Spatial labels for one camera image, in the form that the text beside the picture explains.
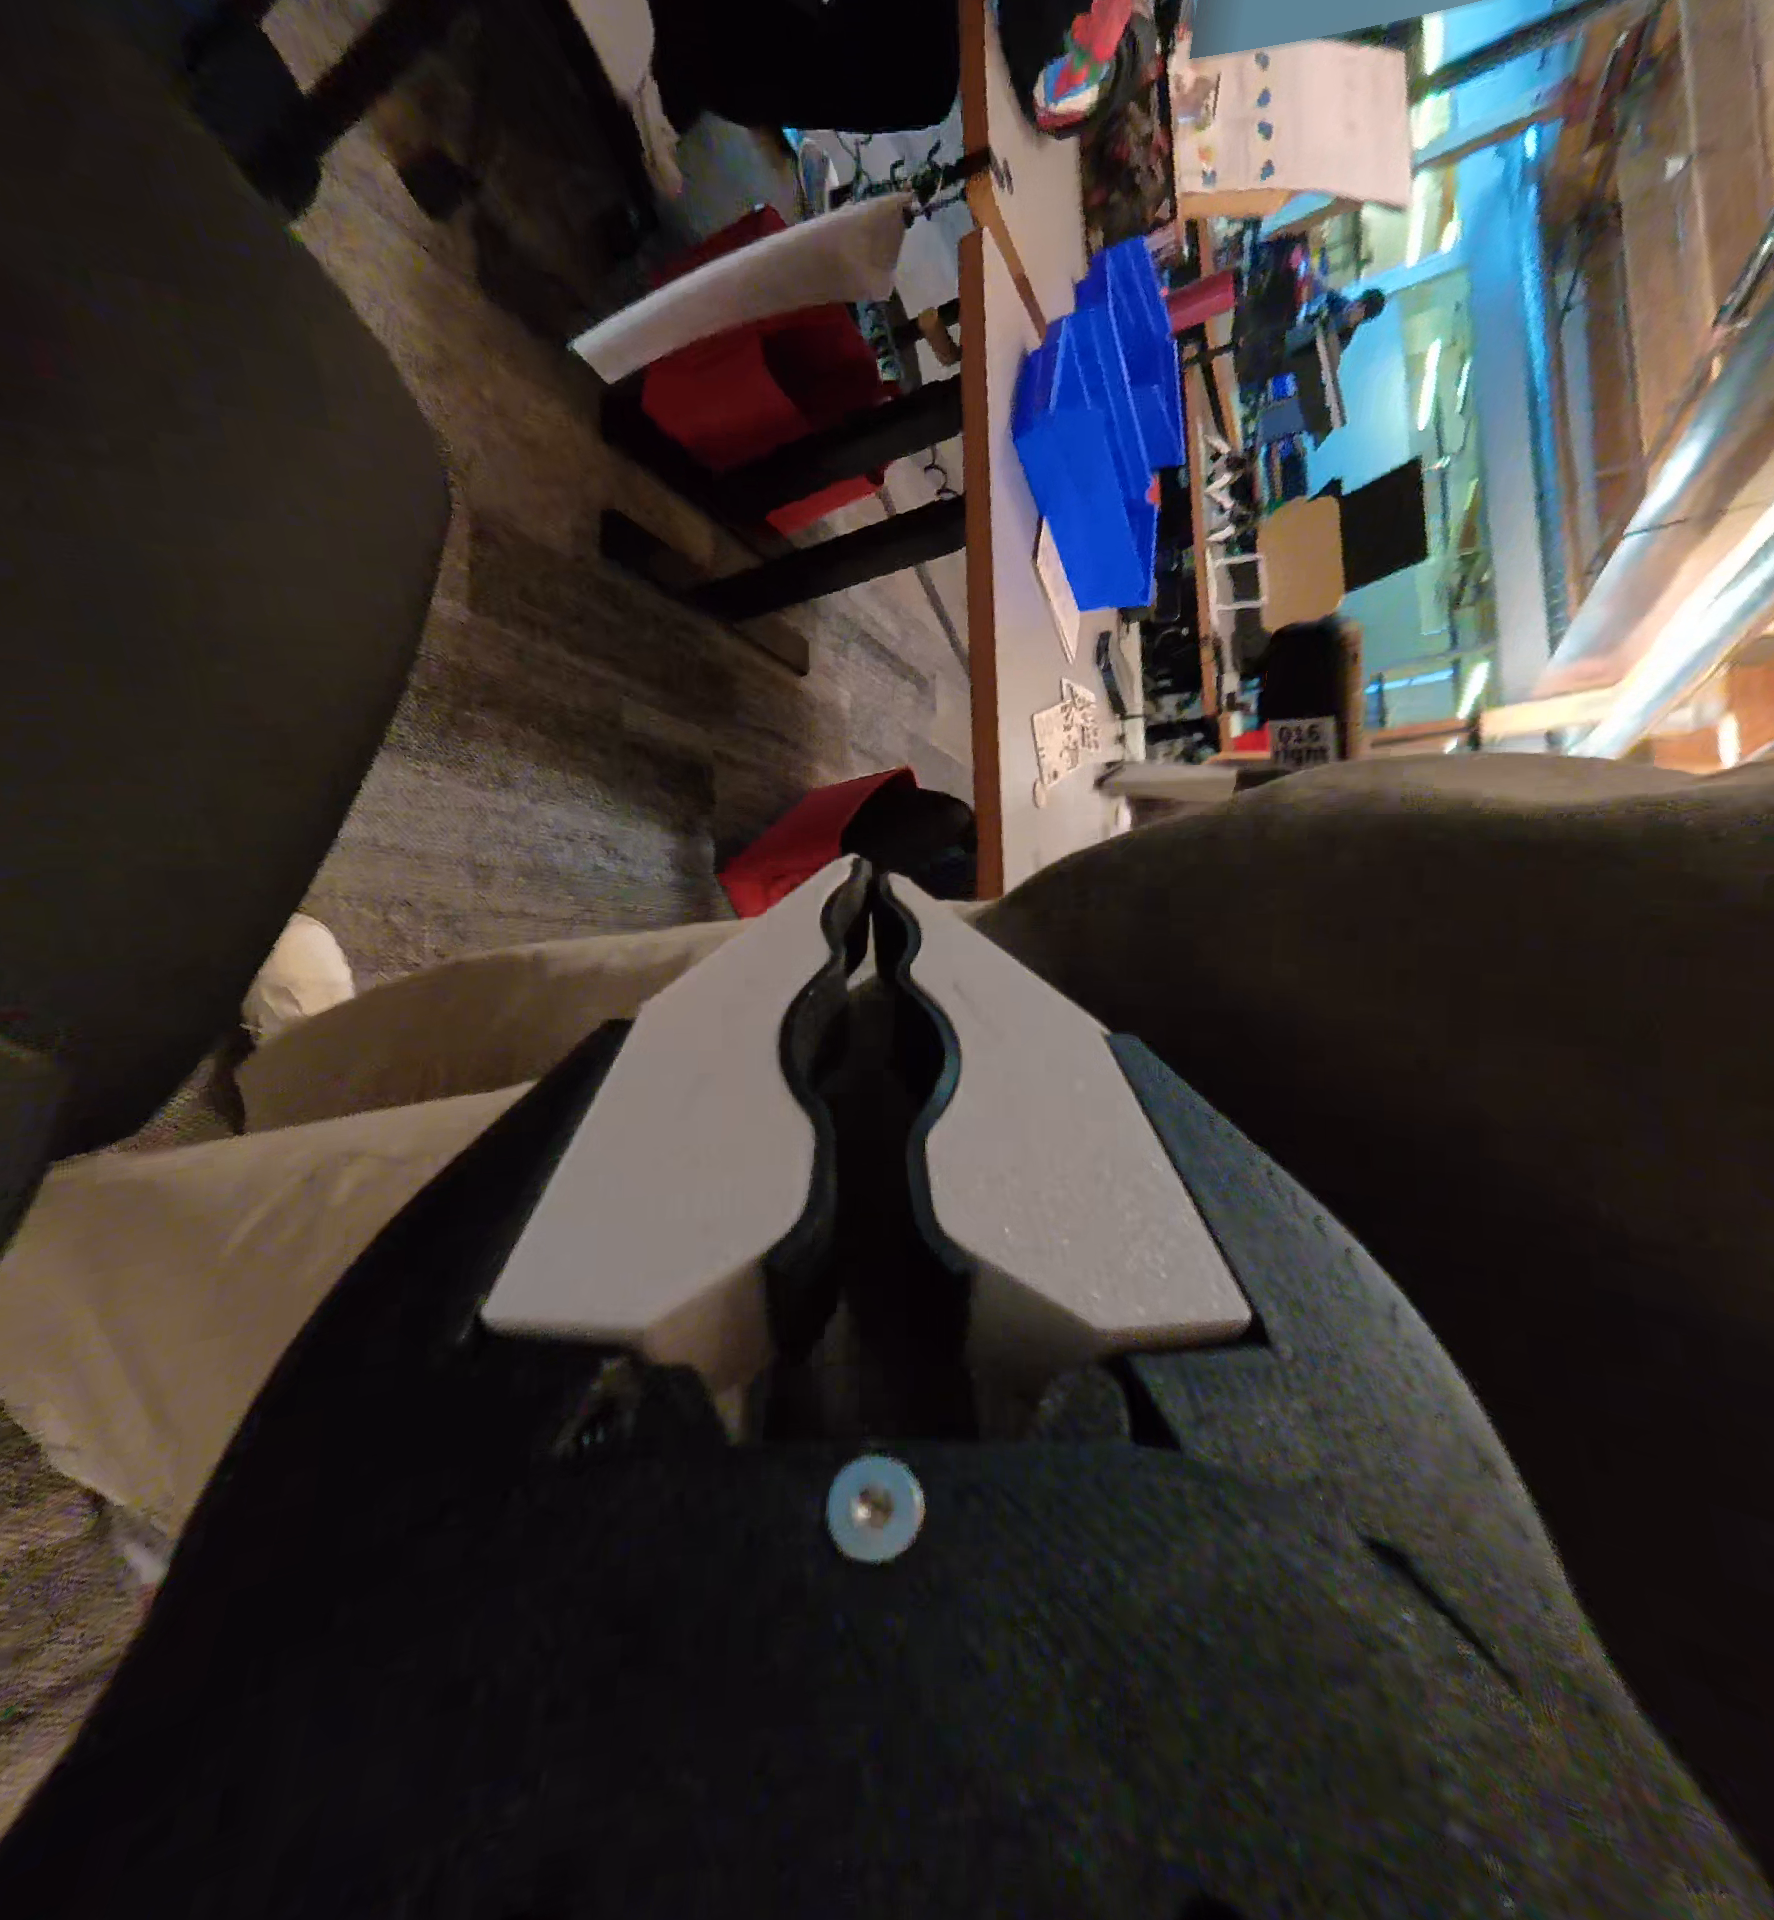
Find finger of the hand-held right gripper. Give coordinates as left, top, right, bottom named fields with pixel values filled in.
left=1097, top=758, right=1273, bottom=802

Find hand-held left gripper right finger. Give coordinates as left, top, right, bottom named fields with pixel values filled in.
left=878, top=872, right=1258, bottom=1389

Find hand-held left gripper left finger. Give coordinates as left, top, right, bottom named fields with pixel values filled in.
left=477, top=855, right=876, bottom=1404

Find white desk with wooden edge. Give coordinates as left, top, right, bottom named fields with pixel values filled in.
left=958, top=0, right=1221, bottom=901

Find printed paper sheet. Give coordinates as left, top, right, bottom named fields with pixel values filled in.
left=1029, top=679, right=1105, bottom=785

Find black panel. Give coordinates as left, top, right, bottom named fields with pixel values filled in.
left=1336, top=457, right=1433, bottom=595

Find black bag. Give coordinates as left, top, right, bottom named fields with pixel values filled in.
left=842, top=785, right=981, bottom=906

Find stack of blue bins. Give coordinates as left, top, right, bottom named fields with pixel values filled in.
left=1010, top=231, right=1191, bottom=618

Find white shoe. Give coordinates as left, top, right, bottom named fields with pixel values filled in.
left=239, top=913, right=358, bottom=1046

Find black table legs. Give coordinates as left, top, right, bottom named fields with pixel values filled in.
left=597, top=373, right=968, bottom=629

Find metal handrail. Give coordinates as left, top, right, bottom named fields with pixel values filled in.
left=1535, top=134, right=1774, bottom=758

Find white paper poster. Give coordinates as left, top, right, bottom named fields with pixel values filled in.
left=1174, top=36, right=1414, bottom=212

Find red chair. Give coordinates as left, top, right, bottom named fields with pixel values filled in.
left=638, top=206, right=895, bottom=539

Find colourful patterned item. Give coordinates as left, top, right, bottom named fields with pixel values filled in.
left=1033, top=0, right=1156, bottom=139

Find white cloth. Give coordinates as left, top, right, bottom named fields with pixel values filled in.
left=567, top=198, right=916, bottom=386

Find grey woven seat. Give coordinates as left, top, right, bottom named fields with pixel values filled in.
left=0, top=1326, right=169, bottom=1892

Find dark chair backrest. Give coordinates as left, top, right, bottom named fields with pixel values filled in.
left=0, top=0, right=457, bottom=1328

